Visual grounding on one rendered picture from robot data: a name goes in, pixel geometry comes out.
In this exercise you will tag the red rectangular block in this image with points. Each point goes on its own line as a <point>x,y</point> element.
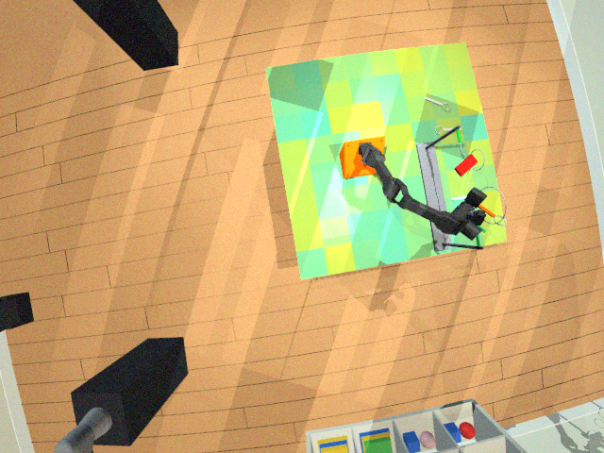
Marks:
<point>467,164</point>

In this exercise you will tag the orange handle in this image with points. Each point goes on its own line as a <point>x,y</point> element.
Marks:
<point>492,215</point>

